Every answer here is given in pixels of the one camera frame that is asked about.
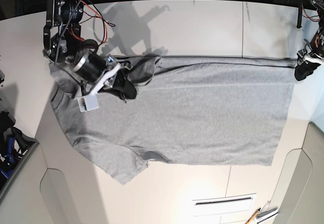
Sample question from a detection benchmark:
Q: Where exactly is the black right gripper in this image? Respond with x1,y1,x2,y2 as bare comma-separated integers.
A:
72,53,137,100

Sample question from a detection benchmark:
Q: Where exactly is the yellow pencil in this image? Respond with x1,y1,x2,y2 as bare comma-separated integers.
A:
245,208,261,224

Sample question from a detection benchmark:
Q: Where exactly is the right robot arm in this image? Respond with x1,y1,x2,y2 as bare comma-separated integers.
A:
43,0,137,101

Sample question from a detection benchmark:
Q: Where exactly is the white cable grommet plate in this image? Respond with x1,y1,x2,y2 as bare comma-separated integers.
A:
192,194,257,216

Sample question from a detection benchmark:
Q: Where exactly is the metal binder clip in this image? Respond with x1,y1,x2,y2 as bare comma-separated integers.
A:
254,201,278,223

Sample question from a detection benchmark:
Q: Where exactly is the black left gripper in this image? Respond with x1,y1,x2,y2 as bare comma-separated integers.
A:
294,33,323,81

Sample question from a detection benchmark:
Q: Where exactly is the blue black tool pile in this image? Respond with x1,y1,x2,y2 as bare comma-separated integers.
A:
1,111,31,188

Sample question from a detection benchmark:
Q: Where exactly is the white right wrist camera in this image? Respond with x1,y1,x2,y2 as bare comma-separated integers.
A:
77,95,99,113

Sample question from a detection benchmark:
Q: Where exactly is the grey T-shirt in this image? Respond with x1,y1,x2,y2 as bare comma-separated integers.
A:
50,57,296,184

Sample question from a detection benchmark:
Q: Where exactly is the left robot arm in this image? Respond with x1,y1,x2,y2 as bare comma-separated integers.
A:
294,0,323,81

